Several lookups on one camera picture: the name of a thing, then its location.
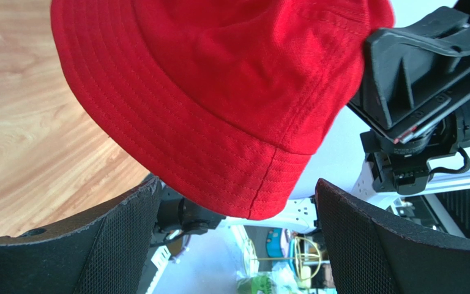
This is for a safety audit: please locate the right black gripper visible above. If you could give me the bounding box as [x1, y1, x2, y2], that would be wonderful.
[352, 7, 470, 196]

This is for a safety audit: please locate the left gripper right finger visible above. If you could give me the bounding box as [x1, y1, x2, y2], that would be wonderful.
[315, 179, 470, 293]

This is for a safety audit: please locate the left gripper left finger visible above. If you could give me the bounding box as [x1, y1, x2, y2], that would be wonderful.
[0, 177, 162, 293]

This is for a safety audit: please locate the red hat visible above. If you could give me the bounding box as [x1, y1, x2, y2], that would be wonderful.
[50, 1, 394, 221]

